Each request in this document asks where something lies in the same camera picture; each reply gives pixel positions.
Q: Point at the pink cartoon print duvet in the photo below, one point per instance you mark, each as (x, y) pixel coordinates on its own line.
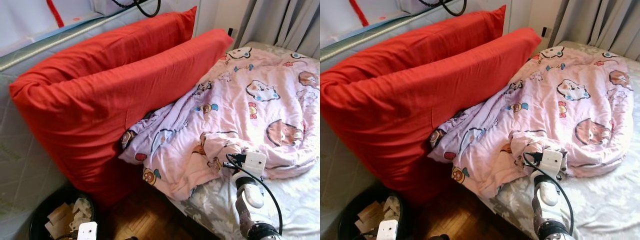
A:
(250, 100)
(560, 100)

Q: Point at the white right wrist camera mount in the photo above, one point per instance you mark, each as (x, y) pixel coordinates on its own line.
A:
(255, 162)
(551, 161)

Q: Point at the small black wall socket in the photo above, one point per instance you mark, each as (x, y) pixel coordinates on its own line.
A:
(544, 31)
(230, 32)

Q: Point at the crumpled white paper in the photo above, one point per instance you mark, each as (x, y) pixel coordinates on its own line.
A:
(82, 209)
(392, 207)

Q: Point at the black waste bin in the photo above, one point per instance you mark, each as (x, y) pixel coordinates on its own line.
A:
(346, 223)
(37, 222)

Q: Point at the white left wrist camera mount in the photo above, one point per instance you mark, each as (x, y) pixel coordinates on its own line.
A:
(386, 230)
(87, 231)

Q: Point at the bed with grey floral sheet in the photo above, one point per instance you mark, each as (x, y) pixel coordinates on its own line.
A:
(605, 200)
(295, 200)

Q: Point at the brown cardboard scrap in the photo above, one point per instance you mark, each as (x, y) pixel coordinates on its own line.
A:
(60, 216)
(370, 215)

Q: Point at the grey pleated curtain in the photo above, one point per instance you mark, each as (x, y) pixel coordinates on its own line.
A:
(595, 22)
(280, 22)

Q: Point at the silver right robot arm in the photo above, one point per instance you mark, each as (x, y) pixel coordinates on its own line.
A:
(546, 192)
(251, 195)

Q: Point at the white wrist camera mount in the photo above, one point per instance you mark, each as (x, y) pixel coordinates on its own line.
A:
(255, 162)
(386, 230)
(551, 161)
(87, 231)

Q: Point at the large red pillow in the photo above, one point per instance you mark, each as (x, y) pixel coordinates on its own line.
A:
(410, 120)
(100, 120)
(115, 47)
(425, 45)

